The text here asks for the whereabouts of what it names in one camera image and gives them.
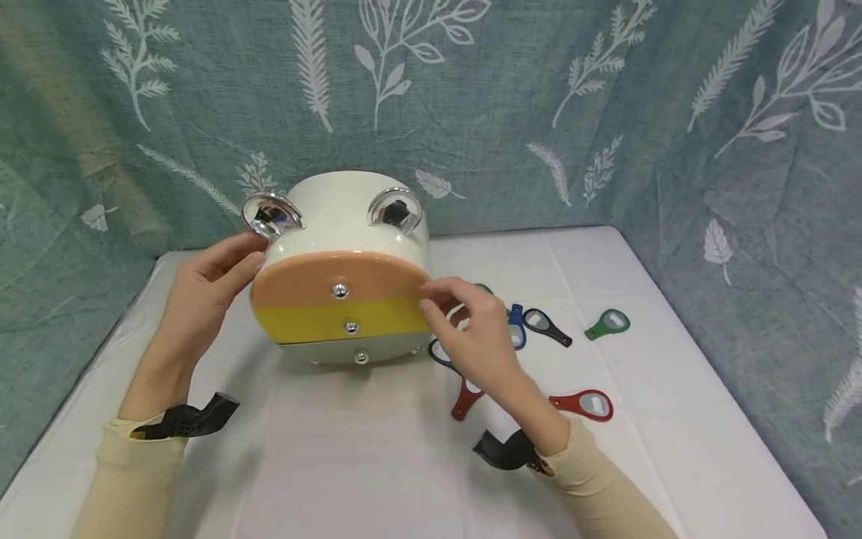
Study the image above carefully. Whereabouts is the person's left hand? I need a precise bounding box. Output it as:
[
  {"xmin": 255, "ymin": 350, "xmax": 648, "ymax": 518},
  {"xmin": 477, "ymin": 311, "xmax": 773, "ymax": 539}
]
[{"xmin": 149, "ymin": 231, "xmax": 269, "ymax": 371}]

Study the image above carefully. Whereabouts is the person's right hand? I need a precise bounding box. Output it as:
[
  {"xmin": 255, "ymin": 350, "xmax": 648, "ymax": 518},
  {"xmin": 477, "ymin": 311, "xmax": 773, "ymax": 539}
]
[{"xmin": 419, "ymin": 277, "xmax": 534, "ymax": 403}]

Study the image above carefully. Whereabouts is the white round drawer box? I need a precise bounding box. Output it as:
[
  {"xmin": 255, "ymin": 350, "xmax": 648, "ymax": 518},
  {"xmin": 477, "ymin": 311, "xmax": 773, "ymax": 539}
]
[{"xmin": 242, "ymin": 171, "xmax": 436, "ymax": 368}]

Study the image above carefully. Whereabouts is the person's right forearm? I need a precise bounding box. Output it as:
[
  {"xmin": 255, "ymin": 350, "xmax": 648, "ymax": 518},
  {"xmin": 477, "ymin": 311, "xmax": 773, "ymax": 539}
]
[{"xmin": 495, "ymin": 377, "xmax": 679, "ymax": 539}]

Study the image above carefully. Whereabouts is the person's left forearm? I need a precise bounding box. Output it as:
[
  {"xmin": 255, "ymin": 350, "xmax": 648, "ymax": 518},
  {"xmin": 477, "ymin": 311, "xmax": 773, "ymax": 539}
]
[{"xmin": 70, "ymin": 358, "xmax": 196, "ymax": 539}]

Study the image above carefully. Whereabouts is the green bottle opener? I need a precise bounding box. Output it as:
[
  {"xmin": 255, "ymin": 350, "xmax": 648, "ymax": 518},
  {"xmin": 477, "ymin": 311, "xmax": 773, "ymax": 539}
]
[
  {"xmin": 473, "ymin": 282, "xmax": 513, "ymax": 320},
  {"xmin": 584, "ymin": 308, "xmax": 632, "ymax": 342}
]

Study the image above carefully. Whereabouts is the black bottle opener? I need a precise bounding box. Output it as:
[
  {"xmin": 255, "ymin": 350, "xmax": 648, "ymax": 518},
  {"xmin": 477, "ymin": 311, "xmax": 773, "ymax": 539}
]
[
  {"xmin": 522, "ymin": 308, "xmax": 574, "ymax": 349},
  {"xmin": 427, "ymin": 338, "xmax": 463, "ymax": 376}
]

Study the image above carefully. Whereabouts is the blue bottle opener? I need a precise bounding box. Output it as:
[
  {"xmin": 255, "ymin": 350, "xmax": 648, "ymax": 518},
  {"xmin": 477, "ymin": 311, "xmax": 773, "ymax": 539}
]
[{"xmin": 506, "ymin": 302, "xmax": 528, "ymax": 352}]

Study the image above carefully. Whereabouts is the red bottle opener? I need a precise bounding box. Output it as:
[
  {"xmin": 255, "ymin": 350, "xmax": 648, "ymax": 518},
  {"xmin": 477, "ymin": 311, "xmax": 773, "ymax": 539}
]
[
  {"xmin": 450, "ymin": 377, "xmax": 486, "ymax": 422},
  {"xmin": 548, "ymin": 389, "xmax": 615, "ymax": 423}
]

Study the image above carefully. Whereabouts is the black wrist band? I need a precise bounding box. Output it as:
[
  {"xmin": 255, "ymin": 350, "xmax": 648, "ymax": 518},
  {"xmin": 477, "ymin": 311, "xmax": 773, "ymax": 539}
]
[
  {"xmin": 129, "ymin": 392, "xmax": 241, "ymax": 442},
  {"xmin": 472, "ymin": 428, "xmax": 555, "ymax": 478}
]

